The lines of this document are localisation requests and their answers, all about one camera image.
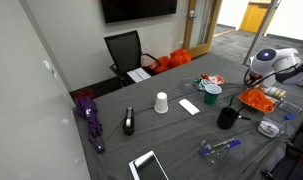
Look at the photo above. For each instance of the white paper cup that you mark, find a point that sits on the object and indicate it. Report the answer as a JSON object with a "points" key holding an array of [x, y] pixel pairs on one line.
{"points": [[161, 103]]}

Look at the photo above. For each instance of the green ribbon bow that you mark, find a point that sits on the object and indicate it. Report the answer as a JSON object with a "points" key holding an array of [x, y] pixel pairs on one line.
{"points": [[197, 81]]}

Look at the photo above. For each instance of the red ribbon bow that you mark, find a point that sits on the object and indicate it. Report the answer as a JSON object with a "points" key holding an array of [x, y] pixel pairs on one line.
{"points": [[204, 77]]}

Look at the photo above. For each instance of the clear box holding markers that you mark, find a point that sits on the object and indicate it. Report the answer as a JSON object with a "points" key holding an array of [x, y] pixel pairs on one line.
{"points": [[212, 158]]}

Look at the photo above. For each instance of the red ribbon spool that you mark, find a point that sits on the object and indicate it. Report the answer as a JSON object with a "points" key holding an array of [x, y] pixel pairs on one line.
{"points": [[218, 80]]}

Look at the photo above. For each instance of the black stir stick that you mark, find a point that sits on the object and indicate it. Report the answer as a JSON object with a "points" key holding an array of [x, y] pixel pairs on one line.
{"points": [[241, 109], [231, 101]]}

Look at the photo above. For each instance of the teal ribbon spool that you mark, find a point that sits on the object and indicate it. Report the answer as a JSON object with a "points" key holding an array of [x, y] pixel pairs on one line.
{"points": [[205, 83]]}

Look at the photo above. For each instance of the orange snack bag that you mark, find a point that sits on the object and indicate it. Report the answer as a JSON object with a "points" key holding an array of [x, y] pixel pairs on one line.
{"points": [[256, 99]]}

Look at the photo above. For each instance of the wood framed glass door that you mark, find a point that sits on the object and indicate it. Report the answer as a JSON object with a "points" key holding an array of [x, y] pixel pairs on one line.
{"points": [[204, 23]]}

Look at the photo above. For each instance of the clear box holding tape roll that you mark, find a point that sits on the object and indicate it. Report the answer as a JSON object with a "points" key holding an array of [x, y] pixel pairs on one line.
{"points": [[282, 128]]}

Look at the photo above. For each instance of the orange plastic bag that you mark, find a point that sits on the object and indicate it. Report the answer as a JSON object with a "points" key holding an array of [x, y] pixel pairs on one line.
{"points": [[161, 65], [180, 57]]}

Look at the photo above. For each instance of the black stand frame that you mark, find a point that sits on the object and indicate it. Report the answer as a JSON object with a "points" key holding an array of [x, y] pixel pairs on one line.
{"points": [[291, 163]]}

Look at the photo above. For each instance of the purple folded umbrella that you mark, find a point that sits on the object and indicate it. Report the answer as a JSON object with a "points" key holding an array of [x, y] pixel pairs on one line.
{"points": [[89, 115]]}

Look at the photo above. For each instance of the grey pen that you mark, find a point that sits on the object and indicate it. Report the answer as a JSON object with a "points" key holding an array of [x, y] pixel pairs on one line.
{"points": [[222, 142]]}

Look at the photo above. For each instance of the black office chair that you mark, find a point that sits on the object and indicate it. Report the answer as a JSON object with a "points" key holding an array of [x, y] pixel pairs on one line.
{"points": [[126, 51]]}

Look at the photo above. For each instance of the cream masking tape roll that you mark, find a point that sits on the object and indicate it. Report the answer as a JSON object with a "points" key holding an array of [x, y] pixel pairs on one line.
{"points": [[275, 92], [268, 90], [283, 94]]}

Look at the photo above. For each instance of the white paper sheet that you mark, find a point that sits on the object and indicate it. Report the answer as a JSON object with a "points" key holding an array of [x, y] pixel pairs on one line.
{"points": [[138, 74]]}

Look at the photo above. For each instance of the grey metal frame post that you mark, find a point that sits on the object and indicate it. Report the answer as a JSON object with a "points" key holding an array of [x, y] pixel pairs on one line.
{"points": [[262, 23]]}

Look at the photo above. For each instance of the white wall bracket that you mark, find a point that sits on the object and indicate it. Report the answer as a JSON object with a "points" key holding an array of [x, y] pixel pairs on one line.
{"points": [[49, 66]]}

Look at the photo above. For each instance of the black and white marker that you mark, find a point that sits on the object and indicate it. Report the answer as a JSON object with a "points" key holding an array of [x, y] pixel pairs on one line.
{"points": [[246, 117]]}

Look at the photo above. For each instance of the dark red bag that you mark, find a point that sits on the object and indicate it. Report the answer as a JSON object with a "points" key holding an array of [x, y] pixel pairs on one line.
{"points": [[84, 93]]}

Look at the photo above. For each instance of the black cup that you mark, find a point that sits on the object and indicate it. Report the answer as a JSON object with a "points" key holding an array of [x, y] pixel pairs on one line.
{"points": [[226, 121]]}

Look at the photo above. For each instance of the black wall television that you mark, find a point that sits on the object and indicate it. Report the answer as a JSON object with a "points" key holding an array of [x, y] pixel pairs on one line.
{"points": [[137, 9]]}

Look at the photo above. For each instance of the yellow wooden door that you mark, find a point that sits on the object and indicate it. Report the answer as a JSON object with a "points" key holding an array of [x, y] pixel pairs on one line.
{"points": [[254, 15]]}

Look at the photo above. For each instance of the orange wooden rectangular block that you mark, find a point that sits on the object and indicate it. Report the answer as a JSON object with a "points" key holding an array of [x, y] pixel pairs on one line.
{"points": [[259, 87]]}

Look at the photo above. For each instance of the grey tablecloth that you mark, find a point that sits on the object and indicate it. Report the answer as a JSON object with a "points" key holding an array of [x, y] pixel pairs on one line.
{"points": [[174, 133]]}

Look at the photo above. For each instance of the blue capped marker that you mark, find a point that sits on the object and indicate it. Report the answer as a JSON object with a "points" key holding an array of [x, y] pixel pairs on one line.
{"points": [[224, 146]]}

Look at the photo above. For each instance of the clear box holding ribbon spools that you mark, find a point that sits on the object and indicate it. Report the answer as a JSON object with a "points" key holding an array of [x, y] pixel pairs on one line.
{"points": [[187, 85]]}

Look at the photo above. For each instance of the empty clear plastic box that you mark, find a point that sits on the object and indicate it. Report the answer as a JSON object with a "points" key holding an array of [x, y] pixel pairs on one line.
{"points": [[291, 107]]}

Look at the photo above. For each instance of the white rectangular eraser block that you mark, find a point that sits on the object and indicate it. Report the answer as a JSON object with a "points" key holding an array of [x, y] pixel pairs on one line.
{"points": [[188, 107]]}

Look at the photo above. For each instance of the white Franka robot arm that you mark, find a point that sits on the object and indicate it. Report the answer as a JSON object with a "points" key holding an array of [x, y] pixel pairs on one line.
{"points": [[284, 57]]}

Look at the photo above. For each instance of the small blue eraser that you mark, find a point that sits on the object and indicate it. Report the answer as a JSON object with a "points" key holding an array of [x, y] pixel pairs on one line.
{"points": [[290, 116]]}

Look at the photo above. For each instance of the large white tape roll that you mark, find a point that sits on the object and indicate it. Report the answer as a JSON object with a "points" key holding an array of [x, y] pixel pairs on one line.
{"points": [[269, 127]]}

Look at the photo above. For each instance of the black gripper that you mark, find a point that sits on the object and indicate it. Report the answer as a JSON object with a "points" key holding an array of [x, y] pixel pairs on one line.
{"points": [[253, 78]]}

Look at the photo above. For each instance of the green plastic cup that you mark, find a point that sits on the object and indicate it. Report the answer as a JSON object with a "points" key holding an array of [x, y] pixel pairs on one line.
{"points": [[211, 96]]}

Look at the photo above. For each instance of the black tablet with white edge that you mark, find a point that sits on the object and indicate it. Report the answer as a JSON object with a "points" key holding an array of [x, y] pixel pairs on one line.
{"points": [[151, 168]]}

